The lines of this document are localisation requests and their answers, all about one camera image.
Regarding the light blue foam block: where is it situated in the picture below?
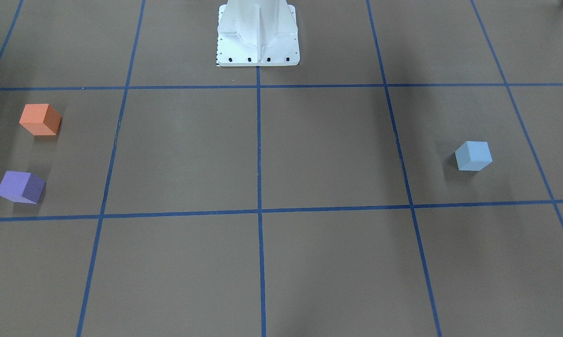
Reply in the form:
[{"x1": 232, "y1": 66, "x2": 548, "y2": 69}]
[{"x1": 455, "y1": 141, "x2": 493, "y2": 171}]

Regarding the orange foam block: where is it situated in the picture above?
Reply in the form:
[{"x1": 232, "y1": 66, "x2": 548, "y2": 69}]
[{"x1": 19, "y1": 104, "x2": 62, "y2": 136}]

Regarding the purple foam block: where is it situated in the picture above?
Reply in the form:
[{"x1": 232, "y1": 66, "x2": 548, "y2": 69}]
[{"x1": 0, "y1": 171, "x2": 46, "y2": 204}]

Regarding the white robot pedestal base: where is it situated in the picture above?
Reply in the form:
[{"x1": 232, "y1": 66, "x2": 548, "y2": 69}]
[{"x1": 216, "y1": 0, "x2": 300, "y2": 67}]

